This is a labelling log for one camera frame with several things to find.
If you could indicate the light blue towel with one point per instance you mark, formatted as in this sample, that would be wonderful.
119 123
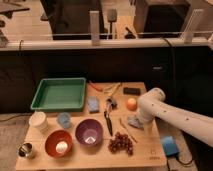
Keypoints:
134 121

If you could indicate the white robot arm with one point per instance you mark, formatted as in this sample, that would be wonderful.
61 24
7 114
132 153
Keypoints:
151 105

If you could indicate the purple bowl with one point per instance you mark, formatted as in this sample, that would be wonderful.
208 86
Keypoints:
89 132

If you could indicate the red bowl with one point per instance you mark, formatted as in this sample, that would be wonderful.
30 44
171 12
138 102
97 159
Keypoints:
53 139

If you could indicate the white egg in bowl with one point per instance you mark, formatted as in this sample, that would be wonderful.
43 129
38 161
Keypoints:
61 147

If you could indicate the yellow banana peel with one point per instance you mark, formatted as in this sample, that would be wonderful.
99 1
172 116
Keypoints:
111 90

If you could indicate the orange carrot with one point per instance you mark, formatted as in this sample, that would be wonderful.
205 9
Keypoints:
96 87

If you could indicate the small dark tool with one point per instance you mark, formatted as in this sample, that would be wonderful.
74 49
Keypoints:
111 103

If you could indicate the blue sponge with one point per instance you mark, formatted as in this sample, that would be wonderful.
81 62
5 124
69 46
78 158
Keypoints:
93 104

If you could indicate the black rectangular block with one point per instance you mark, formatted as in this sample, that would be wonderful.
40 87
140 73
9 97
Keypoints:
131 91

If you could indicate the orange fruit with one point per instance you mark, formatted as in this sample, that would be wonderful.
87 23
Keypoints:
131 104

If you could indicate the wooden stick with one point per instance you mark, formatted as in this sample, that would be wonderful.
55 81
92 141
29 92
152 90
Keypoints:
129 133

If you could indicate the green plastic tray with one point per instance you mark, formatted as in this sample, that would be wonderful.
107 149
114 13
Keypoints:
60 94

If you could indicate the bunch of red grapes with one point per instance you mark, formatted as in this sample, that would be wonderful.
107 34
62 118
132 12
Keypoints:
121 142

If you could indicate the white paper cup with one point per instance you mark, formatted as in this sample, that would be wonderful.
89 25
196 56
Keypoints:
39 121

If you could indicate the blue box on floor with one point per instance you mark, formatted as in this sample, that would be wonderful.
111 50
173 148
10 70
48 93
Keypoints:
169 146

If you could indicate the small metal cup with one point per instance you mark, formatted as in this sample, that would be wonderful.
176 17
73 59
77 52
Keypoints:
26 150

